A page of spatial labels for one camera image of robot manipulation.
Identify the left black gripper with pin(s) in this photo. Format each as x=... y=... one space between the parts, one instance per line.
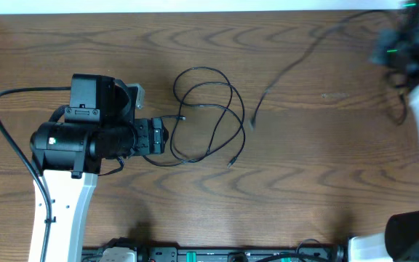
x=152 y=136

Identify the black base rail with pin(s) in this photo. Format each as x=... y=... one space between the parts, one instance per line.
x=124 y=249

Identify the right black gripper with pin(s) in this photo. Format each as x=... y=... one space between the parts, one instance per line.
x=386 y=36

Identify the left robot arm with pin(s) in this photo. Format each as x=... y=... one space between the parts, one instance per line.
x=99 y=124

